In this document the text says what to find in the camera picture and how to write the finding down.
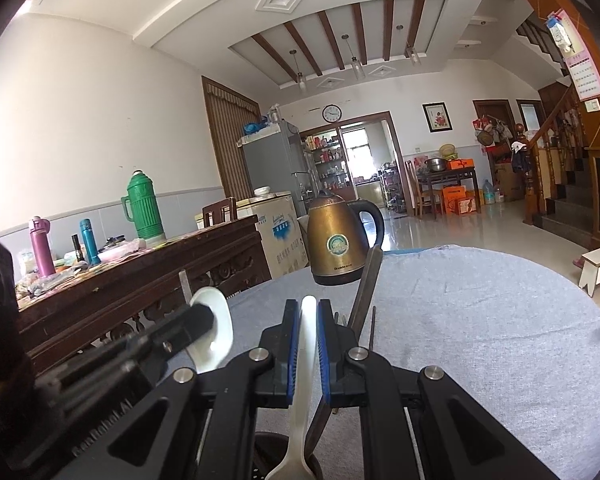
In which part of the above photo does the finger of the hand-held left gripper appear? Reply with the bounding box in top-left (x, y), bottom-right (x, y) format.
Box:
top-left (29, 304), bottom-right (217, 432)

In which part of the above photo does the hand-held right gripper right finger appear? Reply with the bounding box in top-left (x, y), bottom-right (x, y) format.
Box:
top-left (316, 300), bottom-right (562, 480)

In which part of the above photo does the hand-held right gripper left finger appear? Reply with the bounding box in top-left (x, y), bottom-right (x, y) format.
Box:
top-left (45, 299), bottom-right (301, 480)

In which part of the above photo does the white soup spoon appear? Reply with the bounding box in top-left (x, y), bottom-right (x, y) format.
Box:
top-left (187, 287), bottom-right (234, 375)

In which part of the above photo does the long white plastic spoon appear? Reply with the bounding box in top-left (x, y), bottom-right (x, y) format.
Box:
top-left (264, 295), bottom-right (319, 480)

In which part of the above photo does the black utensil holder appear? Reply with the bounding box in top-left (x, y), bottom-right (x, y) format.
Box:
top-left (250, 430), bottom-right (326, 480)

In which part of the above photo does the dark carved wooden chair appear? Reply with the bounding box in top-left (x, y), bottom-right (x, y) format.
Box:
top-left (15, 215), bottom-right (274, 376)

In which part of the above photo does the pile of small clutter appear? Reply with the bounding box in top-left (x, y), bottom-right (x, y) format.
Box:
top-left (15, 252), bottom-right (103, 308)

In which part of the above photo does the pink water bottle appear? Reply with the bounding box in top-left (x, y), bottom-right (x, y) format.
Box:
top-left (28, 216), bottom-right (57, 278)

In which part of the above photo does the white cardboard box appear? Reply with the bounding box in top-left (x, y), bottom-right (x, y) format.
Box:
top-left (195, 191), bottom-right (310, 281)

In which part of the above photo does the green thermos flask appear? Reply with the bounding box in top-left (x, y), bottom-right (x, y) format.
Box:
top-left (121, 170), bottom-right (167, 250)

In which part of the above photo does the gold electric kettle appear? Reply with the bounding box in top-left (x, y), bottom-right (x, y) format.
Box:
top-left (298, 190), bottom-right (385, 287)

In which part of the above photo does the teal water bottle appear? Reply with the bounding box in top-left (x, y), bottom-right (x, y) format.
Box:
top-left (79, 218), bottom-right (103, 267)

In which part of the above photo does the grey tablecloth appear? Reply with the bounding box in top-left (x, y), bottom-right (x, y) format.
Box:
top-left (175, 245), bottom-right (600, 480)

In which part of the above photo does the grey refrigerator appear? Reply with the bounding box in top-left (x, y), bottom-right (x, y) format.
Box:
top-left (237, 120), bottom-right (311, 219)

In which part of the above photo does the brown striped curtain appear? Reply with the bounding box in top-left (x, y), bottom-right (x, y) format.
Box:
top-left (201, 76), bottom-right (261, 211)

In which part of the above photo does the wooden dining chair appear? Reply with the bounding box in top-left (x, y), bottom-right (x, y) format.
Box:
top-left (405, 160), bottom-right (432, 219)

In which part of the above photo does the shelf of bottles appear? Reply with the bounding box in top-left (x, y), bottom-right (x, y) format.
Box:
top-left (305, 132), bottom-right (354, 187)

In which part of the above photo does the dark wooden dining table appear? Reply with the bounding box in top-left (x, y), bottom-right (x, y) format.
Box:
top-left (415, 167), bottom-right (481, 219)

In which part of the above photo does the brown cardboard box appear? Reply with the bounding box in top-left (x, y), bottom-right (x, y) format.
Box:
top-left (495, 162), bottom-right (524, 201)

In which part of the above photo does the small white stool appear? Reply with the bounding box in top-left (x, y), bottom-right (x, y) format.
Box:
top-left (577, 247), bottom-right (600, 294)

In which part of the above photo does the wooden staircase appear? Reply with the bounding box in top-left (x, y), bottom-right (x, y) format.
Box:
top-left (522, 82), bottom-right (600, 252)

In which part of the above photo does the framed wall picture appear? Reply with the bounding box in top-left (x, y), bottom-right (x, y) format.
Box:
top-left (422, 102), bottom-right (453, 134)

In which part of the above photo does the pink wall calendar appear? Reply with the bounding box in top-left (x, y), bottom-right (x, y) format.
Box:
top-left (545, 9), bottom-right (600, 101)

